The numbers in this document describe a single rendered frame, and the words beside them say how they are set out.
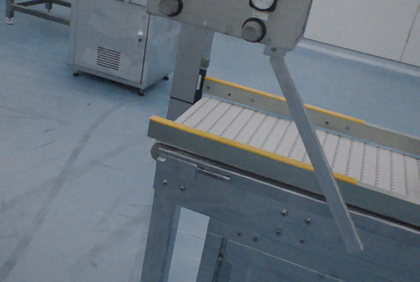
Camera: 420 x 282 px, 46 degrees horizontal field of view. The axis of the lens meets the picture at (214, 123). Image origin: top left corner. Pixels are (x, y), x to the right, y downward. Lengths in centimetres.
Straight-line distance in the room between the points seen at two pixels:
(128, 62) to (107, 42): 19
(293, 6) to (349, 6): 514
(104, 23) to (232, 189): 271
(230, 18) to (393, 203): 36
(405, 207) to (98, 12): 289
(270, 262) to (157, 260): 47
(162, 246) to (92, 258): 71
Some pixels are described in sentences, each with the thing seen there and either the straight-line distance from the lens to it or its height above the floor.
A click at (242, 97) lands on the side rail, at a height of 93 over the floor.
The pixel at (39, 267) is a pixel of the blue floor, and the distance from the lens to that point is 194.
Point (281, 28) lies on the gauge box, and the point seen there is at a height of 115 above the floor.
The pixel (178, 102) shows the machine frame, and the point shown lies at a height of 87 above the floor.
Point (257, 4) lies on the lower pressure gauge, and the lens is 66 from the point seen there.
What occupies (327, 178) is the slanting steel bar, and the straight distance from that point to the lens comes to 68.
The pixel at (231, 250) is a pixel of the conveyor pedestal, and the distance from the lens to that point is 93.
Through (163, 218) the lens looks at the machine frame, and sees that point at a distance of 125.
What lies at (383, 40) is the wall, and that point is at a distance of 585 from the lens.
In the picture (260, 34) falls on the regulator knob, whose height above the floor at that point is 114.
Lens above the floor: 128
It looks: 23 degrees down
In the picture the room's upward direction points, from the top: 11 degrees clockwise
